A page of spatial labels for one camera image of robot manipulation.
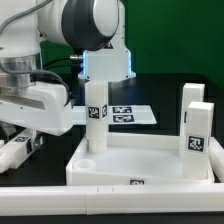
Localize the white desk top tray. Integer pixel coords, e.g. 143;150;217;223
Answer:
66;132;214;186

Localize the white paper marker sheet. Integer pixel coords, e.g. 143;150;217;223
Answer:
72;105;157;125

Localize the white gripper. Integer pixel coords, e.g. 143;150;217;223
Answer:
0;82;72;153

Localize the white L-shaped fence wall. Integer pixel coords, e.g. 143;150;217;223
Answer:
0;138;224;216

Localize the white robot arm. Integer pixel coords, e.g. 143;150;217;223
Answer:
0;0;135;136

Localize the grey corrugated hose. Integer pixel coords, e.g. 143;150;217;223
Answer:
0;0;54;74

